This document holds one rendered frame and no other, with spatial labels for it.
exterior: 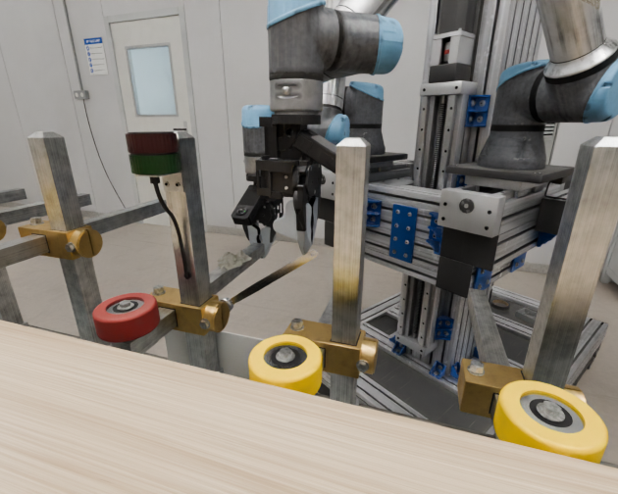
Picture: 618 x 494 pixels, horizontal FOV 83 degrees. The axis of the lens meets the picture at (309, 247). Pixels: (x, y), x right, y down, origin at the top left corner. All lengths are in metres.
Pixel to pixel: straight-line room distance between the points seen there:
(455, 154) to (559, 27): 0.44
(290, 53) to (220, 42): 3.18
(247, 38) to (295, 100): 3.05
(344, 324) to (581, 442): 0.27
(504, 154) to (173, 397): 0.85
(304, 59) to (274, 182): 0.17
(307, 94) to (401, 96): 2.57
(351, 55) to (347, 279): 0.30
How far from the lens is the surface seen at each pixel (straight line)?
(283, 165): 0.51
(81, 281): 0.75
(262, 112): 0.82
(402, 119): 3.05
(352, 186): 0.42
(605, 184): 0.44
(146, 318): 0.52
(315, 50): 0.51
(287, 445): 0.32
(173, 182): 0.53
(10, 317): 1.00
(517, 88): 0.97
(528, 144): 0.98
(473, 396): 0.53
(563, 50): 0.87
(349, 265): 0.45
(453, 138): 1.16
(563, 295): 0.47
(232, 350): 0.65
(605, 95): 0.88
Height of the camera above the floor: 1.15
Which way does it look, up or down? 20 degrees down
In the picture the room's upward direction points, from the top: straight up
